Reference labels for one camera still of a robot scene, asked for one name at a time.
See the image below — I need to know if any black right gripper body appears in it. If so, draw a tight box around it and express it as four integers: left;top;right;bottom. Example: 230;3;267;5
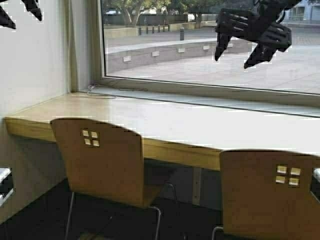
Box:
215;0;300;52

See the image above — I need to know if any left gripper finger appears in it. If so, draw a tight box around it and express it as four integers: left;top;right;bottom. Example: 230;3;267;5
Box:
23;0;43;21
0;6;16;30

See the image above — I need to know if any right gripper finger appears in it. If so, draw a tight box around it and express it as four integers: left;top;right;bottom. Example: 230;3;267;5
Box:
214;32;232;61
244;43;277;69

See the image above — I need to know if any wooden chair with square cutouts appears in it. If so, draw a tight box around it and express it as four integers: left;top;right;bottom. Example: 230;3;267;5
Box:
50;117;176;240

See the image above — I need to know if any robot base left corner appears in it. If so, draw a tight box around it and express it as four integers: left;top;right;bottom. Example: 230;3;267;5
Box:
0;167;14;207

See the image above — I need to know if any robot base right corner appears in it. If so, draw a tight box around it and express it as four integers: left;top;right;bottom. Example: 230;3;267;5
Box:
310;168;320;202

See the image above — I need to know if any long wooden window counter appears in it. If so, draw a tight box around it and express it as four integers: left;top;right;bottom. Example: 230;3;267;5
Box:
4;92;320;171

